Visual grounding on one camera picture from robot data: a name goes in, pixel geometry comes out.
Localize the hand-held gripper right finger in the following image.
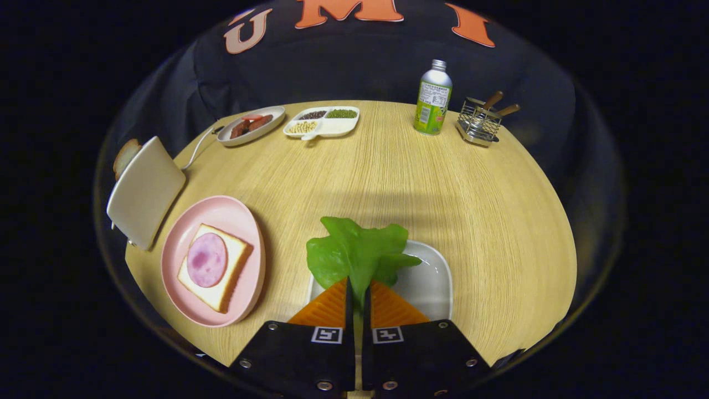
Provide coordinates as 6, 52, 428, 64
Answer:
361, 280, 492, 399

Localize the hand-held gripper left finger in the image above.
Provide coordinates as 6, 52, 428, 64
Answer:
228, 277, 356, 399

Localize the green lettuce leaf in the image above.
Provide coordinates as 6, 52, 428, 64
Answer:
306, 216, 423, 308

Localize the toasted bread slice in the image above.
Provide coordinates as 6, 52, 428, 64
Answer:
113, 139, 142, 181

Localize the white square plate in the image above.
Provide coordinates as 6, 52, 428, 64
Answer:
307, 239, 454, 322

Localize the white bread slice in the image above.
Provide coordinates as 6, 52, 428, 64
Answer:
177, 223, 254, 314

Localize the pink ham slice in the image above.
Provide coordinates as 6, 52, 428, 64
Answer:
187, 232, 228, 288

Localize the pink plate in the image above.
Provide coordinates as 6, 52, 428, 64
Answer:
161, 195, 266, 328

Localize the white divided bean dish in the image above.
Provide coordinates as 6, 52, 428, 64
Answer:
283, 106, 361, 141

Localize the white toaster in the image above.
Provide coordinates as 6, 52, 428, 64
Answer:
106, 136, 187, 251

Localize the grey round plate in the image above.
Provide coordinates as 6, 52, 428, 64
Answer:
217, 106, 286, 147

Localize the green label metal bottle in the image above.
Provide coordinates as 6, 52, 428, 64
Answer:
413, 59, 453, 136

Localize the black backdrop cloth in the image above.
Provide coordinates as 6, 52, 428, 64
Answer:
105, 0, 615, 183

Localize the white toaster power cable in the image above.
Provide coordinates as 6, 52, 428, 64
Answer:
182, 126, 222, 170

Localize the wire utensil holder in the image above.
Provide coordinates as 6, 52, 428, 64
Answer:
456, 97, 502, 148

